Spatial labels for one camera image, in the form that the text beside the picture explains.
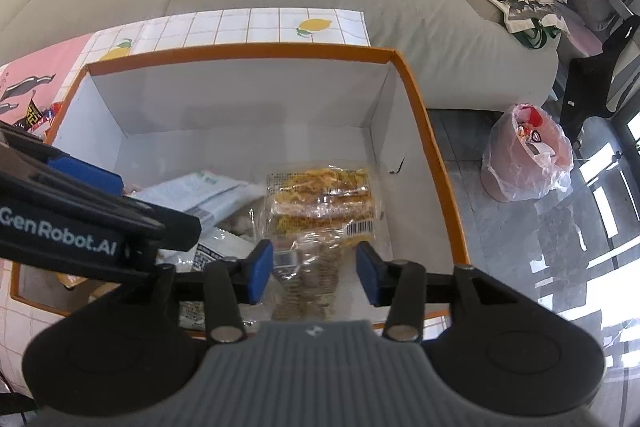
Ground dark brown snack packet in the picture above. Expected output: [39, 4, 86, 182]
[12, 99, 64, 136]

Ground yellow biscuit packet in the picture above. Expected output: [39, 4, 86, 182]
[265, 165, 379, 241]

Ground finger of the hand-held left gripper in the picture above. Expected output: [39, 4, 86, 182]
[0, 156, 203, 254]
[0, 122, 125, 198]

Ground pink white checked tablecloth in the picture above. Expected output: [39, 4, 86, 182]
[0, 8, 373, 388]

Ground black garment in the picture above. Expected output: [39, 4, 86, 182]
[559, 14, 640, 142]

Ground small orange snack packet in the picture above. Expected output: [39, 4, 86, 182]
[55, 272, 97, 292]

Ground long silver white packet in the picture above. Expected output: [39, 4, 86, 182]
[129, 170, 266, 228]

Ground pink bin with plastic bag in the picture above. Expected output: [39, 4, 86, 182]
[481, 103, 575, 202]

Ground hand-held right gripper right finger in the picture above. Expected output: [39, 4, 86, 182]
[355, 241, 507, 342]

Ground clear white candy packet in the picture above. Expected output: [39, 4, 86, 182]
[160, 212, 266, 276]

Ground orange cardboard box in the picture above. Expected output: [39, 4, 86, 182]
[10, 47, 472, 341]

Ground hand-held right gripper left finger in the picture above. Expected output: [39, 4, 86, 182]
[145, 241, 275, 344]

